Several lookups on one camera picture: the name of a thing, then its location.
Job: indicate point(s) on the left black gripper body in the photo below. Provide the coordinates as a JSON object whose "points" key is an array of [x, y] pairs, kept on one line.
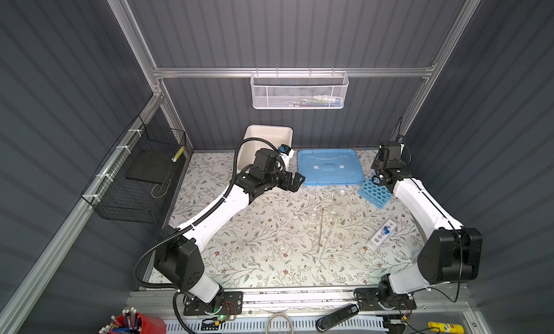
{"points": [[280, 180]]}

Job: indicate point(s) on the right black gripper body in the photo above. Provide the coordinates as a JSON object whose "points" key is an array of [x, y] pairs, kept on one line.
{"points": [[375, 166]]}

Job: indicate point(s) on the white plastic storage bin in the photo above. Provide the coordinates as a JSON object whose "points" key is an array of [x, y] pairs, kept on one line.
{"points": [[276, 135]]}

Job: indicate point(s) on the white small tube rack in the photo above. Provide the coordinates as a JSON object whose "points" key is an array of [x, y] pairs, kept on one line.
{"points": [[378, 239]]}

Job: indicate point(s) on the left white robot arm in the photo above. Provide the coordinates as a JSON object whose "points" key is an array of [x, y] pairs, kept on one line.
{"points": [[177, 253]]}

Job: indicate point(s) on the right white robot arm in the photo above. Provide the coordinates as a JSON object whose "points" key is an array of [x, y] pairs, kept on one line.
{"points": [[451, 251]]}

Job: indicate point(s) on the blue test tube rack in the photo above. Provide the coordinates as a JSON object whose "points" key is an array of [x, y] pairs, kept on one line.
{"points": [[375, 194]]}

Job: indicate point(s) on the blue plastic bin lid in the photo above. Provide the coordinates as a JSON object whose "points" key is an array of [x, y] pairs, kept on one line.
{"points": [[330, 167]]}

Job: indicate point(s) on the long glass stirring rod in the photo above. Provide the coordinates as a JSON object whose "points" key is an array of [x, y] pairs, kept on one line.
{"points": [[320, 238]]}

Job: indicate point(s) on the yellow brush in basket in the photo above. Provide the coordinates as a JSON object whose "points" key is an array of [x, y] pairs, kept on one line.
{"points": [[178, 154]]}

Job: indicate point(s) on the black handheld device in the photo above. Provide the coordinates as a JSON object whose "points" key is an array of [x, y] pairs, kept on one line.
{"points": [[336, 318]]}

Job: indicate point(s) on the yellow bottle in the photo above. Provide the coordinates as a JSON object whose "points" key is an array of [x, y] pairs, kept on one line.
{"points": [[442, 327]]}

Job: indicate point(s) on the red pen cup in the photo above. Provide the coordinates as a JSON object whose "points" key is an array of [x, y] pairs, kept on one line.
{"points": [[135, 322]]}

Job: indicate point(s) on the white wire wall basket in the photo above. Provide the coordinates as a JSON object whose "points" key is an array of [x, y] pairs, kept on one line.
{"points": [[299, 90]]}

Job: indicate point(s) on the black wire wall basket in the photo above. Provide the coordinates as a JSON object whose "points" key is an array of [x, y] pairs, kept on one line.
{"points": [[140, 177]]}

